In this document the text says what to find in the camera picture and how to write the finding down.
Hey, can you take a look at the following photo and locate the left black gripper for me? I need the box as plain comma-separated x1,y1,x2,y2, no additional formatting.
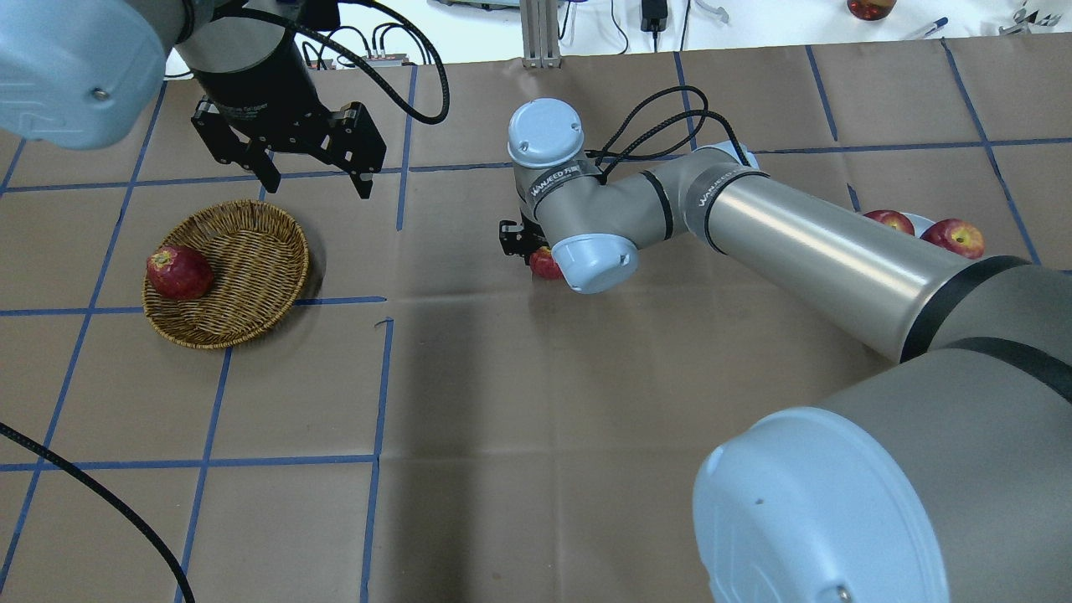
191,75,387,198

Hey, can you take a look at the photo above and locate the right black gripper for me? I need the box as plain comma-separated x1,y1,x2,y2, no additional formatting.
498,216,544,260

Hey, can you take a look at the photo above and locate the red apple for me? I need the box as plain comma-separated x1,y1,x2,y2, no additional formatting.
920,219,987,260
527,245,564,280
863,209,915,237
147,245,215,302

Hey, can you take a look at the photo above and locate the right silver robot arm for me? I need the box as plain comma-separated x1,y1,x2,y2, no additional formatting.
507,98,1071,602

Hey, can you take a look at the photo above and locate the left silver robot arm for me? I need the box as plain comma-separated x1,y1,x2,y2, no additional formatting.
1,1,386,198

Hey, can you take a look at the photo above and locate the red apple in basket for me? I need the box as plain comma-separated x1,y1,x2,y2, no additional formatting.
147,245,215,302

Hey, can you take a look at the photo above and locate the light blue plate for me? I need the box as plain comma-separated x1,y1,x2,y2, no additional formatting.
903,211,935,238

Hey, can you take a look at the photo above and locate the black power adapter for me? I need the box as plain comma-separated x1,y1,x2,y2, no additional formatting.
640,0,669,34

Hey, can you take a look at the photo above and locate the brown drink bottle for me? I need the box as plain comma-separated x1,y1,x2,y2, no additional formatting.
846,0,897,23

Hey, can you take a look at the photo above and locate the blue white pen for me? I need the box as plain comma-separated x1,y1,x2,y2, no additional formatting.
903,17,949,39

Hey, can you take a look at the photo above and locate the aluminium frame post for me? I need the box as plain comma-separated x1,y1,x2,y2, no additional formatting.
519,0,562,70

